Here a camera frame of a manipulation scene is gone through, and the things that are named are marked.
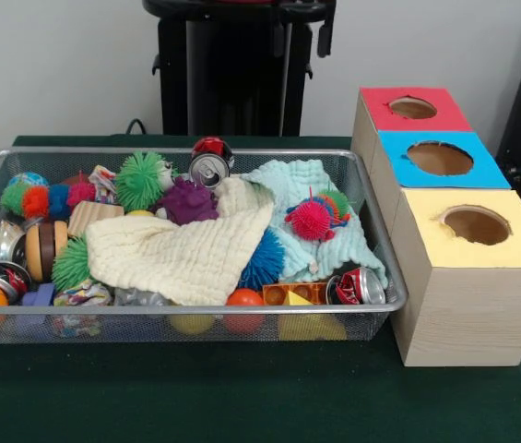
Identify uncrushed red soda can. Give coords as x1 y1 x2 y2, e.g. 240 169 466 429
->
188 136 235 190

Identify crushed red soda can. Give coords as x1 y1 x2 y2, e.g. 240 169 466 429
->
325 266 386 306

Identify multicoloured fuzzy caterpillar toy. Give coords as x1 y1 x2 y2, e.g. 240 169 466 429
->
0 181 98 221

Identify silver wire mesh bin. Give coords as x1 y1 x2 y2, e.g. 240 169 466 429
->
0 147 409 345

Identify cream waffle cloth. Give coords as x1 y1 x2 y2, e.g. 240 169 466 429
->
85 177 275 306

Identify mint waffle cloth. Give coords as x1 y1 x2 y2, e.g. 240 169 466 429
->
240 159 388 285

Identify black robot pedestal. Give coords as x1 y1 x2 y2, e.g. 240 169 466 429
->
142 0 337 138

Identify wooden box three holes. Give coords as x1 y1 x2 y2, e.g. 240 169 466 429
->
350 86 521 368

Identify purple spiky rubber toy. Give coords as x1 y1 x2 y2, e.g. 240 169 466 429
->
154 177 220 226

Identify colourful patterned cloth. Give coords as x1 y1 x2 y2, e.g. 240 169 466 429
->
51 278 114 309

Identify pink spiky rubber toy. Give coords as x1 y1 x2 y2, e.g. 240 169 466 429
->
285 186 352 242

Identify wooden toy burger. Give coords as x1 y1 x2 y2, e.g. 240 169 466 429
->
24 220 69 283

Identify plain green puffer ball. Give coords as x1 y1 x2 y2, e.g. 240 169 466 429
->
51 234 100 293

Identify green puffer toy white face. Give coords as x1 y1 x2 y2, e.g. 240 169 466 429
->
114 150 169 211

